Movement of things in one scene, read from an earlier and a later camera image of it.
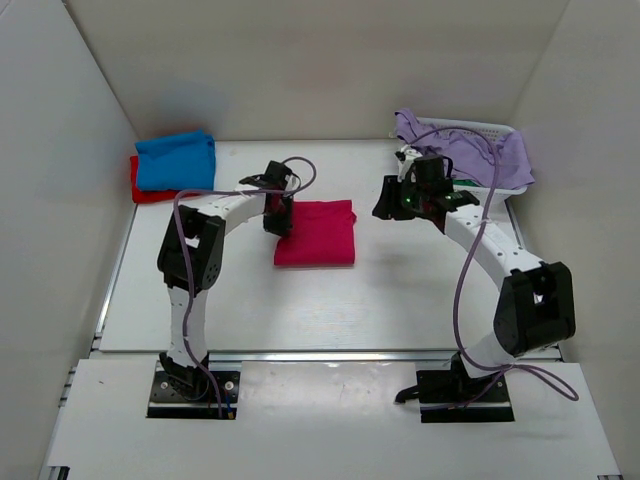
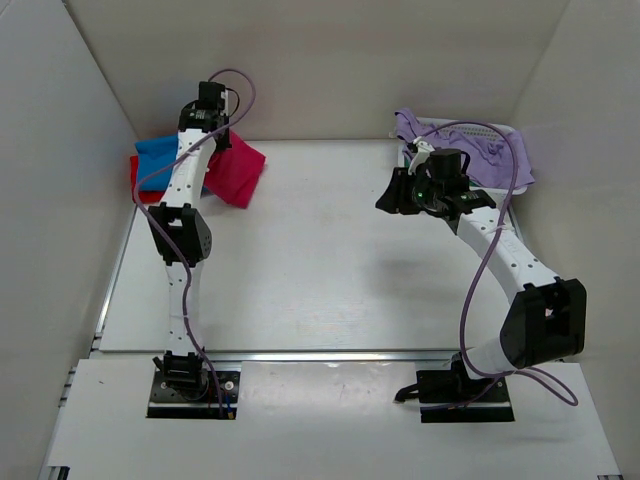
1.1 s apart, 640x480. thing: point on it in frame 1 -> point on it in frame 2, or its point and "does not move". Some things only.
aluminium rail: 332,355 does not move
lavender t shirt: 503,162 does not move
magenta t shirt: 322,234 -> 232,173
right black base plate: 452,395 does not move
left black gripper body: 278,219 -> 225,141
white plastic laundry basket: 478,129 does not move
